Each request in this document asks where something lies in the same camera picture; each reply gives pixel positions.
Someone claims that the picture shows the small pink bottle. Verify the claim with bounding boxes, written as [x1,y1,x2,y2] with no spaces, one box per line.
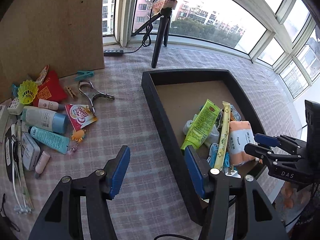
[38,99,65,111]

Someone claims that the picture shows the orange white tissue pack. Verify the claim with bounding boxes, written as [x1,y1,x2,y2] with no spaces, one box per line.
[227,121,257,166]

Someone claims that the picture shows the yellow chopsticks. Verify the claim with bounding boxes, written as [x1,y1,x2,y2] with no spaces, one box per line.
[214,101,231,171]

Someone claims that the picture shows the white plug-in device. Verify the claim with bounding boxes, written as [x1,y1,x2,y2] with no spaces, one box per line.
[223,165,241,178]

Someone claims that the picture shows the white tube blue cap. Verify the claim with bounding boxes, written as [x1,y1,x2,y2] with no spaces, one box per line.
[22,106,68,134]

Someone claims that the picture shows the black tripod stand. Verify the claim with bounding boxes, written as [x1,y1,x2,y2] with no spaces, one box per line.
[131,0,177,69]

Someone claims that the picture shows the black usb hub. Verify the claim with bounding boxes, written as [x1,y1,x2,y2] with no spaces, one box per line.
[103,50,124,57]

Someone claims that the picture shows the metal clamp clip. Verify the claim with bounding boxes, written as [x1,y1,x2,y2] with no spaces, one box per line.
[78,80,115,117]

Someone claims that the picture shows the large wooden board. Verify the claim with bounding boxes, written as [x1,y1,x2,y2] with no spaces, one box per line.
[1,0,104,100]

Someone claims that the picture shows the blue tissue packet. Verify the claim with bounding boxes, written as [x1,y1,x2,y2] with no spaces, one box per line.
[11,83,19,98]

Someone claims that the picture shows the blue clothespin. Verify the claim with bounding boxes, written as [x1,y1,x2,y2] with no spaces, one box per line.
[223,152,230,168]

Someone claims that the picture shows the person's right hand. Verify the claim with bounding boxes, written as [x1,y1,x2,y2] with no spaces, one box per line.
[280,181,311,209]

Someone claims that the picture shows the teal lotion tube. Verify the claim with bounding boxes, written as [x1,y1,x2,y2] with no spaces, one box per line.
[28,126,70,155]

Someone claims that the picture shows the black storage tray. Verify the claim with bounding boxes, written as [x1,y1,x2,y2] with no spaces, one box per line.
[142,69,265,225]

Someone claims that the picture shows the white plastic bag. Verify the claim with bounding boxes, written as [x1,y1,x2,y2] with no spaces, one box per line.
[183,120,220,148]

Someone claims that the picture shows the teal clothespin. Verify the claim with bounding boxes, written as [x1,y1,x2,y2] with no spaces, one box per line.
[74,70,94,81]

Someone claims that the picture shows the lime green tube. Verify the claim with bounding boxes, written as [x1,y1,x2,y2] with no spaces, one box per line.
[181,99,221,150]

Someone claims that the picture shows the white floral cardboard box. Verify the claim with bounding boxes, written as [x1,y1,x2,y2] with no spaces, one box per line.
[0,105,9,143]

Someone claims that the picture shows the yellow shuttlecock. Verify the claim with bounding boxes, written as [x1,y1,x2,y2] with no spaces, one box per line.
[17,80,39,105]

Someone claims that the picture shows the orange crab keychain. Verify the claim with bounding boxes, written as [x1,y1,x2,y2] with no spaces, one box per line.
[67,129,86,155]

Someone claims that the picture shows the white blue pill box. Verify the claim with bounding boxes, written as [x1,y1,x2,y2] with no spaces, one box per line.
[8,97,24,115]

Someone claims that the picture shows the black wet wipes pack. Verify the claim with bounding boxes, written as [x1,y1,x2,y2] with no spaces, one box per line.
[4,124,18,183]

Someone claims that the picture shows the red packet pouch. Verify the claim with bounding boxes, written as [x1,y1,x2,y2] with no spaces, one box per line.
[32,70,67,107]

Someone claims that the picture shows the silver tin box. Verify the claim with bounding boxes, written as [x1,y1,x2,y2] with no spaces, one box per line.
[21,132,41,171]

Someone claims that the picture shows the wooden clothespin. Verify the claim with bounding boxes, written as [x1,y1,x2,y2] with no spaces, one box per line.
[65,86,77,99]

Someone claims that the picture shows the pink bottle grey cap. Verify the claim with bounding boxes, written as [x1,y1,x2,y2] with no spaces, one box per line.
[34,151,50,179]

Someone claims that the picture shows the coffee mate sachet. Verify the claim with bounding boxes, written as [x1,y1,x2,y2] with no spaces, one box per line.
[65,104,98,131]
[230,104,241,121]

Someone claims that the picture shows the black power cable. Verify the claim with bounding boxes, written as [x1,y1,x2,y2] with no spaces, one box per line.
[0,193,21,233]

